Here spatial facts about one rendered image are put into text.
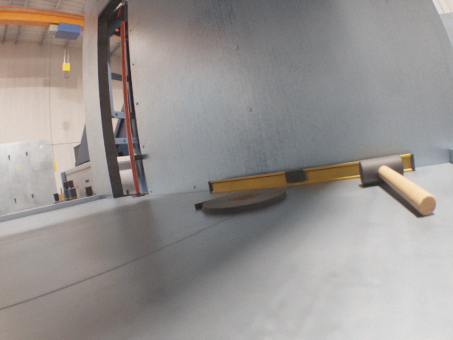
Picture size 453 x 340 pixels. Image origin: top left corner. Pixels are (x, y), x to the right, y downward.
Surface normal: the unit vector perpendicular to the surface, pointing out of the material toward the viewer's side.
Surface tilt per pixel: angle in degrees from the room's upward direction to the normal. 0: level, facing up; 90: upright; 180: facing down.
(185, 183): 90
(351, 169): 90
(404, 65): 90
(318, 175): 90
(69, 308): 0
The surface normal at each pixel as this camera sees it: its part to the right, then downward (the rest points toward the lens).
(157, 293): -0.18, -0.98
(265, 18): -0.60, 0.14
